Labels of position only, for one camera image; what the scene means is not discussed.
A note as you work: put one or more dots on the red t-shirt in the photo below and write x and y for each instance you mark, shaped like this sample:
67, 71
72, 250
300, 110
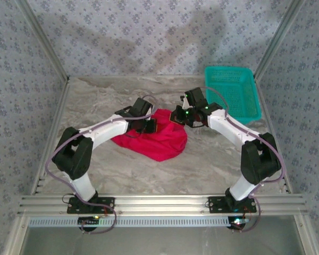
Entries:
159, 140

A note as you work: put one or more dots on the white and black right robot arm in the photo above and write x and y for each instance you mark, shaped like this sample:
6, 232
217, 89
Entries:
258, 159

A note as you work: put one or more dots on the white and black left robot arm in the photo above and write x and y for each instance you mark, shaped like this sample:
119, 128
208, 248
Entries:
71, 154

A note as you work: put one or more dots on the teal plastic basket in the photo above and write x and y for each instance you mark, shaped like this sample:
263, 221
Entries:
234, 90

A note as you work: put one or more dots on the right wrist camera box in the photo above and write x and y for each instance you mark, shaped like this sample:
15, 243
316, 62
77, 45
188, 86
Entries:
185, 103

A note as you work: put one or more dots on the aluminium table side rail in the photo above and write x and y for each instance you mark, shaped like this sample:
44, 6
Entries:
61, 98
270, 127

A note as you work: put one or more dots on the aluminium mounting rail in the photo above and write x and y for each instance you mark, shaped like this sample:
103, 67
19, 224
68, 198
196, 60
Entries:
162, 204

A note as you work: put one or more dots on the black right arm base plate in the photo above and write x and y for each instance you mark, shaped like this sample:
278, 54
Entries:
216, 208

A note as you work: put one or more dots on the aluminium frame post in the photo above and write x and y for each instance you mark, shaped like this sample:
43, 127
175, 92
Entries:
278, 40
44, 40

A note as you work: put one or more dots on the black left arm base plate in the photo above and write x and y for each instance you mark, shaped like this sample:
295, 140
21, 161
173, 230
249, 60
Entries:
74, 208

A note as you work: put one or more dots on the aluminium frame leg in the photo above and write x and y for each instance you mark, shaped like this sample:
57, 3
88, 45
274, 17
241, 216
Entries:
16, 233
307, 236

